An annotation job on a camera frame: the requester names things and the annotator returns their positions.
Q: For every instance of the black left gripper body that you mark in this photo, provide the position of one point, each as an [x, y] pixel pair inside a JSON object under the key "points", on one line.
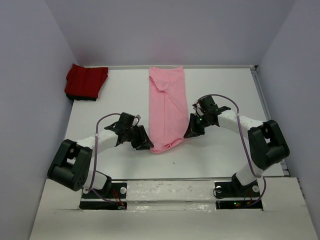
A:
{"points": [[133, 136]]}

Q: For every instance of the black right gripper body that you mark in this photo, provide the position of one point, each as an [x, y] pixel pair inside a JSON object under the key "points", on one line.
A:
{"points": [[203, 121]]}

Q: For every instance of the pink t shirt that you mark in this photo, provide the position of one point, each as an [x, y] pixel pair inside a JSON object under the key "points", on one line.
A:
{"points": [[168, 109]]}

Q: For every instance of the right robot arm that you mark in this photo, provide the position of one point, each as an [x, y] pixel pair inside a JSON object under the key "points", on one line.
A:
{"points": [[263, 143]]}

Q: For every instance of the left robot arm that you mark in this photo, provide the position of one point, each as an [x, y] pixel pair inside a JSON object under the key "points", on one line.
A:
{"points": [[75, 164]]}

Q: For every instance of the red folded t shirt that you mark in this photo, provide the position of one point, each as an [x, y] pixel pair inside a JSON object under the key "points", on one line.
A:
{"points": [[85, 83]]}

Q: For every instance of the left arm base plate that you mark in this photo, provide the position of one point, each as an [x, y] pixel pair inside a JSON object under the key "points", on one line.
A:
{"points": [[114, 200]]}

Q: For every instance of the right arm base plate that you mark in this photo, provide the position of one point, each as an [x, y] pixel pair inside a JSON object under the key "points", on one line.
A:
{"points": [[228, 199]]}

